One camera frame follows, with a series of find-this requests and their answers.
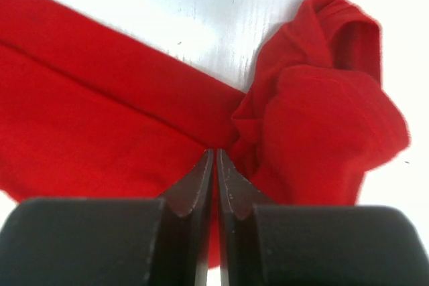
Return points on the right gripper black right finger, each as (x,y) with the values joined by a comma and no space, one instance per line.
(264,243)

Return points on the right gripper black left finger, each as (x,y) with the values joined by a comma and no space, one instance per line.
(82,241)

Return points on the red t-shirt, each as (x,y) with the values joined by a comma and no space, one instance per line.
(87,111)

